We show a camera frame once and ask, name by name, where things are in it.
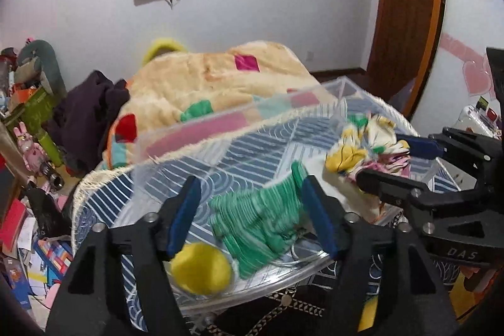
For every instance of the cream printed fleece blanket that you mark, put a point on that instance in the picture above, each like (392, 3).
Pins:
(204, 80)

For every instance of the pink rabbit figurine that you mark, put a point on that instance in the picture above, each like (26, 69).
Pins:
(33, 151)

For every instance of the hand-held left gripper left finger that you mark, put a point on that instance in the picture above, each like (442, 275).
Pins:
(184, 216)

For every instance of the wall socket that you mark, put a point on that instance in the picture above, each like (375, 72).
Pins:
(310, 57)

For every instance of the yellow soft ball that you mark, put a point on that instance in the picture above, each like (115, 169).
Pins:
(201, 268)

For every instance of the green striped cloth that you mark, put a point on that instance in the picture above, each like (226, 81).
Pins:
(256, 220)

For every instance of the grey plush dinosaur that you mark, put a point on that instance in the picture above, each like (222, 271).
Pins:
(43, 62)

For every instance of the brown wooden door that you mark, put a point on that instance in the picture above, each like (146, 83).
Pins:
(401, 5)

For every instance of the person's right hand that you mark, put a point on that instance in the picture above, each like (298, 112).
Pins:
(470, 283)

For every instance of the dark purple garment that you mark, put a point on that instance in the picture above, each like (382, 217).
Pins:
(84, 119)

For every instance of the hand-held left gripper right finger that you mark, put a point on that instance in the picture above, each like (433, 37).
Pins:
(319, 216)

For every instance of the green cardboard box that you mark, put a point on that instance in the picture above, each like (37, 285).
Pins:
(37, 107)

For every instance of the yellow plush toy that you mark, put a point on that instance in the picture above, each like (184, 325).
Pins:
(163, 46)

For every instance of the floral print cloth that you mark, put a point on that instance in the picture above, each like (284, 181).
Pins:
(364, 145)

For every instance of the clear plastic storage box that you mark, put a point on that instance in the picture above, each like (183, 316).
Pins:
(236, 123)

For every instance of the blue patterned fringed mat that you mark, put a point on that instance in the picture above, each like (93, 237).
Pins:
(106, 202)

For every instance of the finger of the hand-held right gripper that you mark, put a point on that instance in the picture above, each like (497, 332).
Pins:
(388, 184)
(419, 148)

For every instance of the cream cloth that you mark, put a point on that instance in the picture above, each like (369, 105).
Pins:
(346, 192)

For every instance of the pink heart wall stickers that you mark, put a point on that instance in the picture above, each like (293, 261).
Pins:
(474, 74)

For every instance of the pile of books and papers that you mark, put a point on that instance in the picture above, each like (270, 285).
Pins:
(27, 257)

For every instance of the white bag with packets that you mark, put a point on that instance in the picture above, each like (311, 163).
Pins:
(474, 119)

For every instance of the black bag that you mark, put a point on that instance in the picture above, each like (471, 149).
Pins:
(47, 210)

